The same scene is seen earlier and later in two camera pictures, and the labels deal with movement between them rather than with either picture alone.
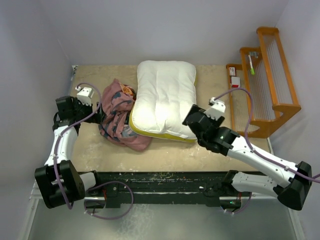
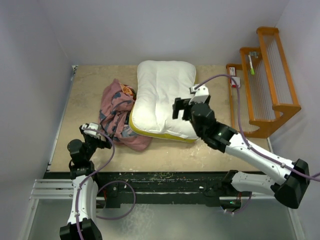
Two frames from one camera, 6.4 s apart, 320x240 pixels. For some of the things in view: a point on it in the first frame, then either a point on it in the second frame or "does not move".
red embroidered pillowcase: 117,100 does not move
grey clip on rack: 254,53 does not move
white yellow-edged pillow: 166,92 does not move
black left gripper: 97,117 to 106,144
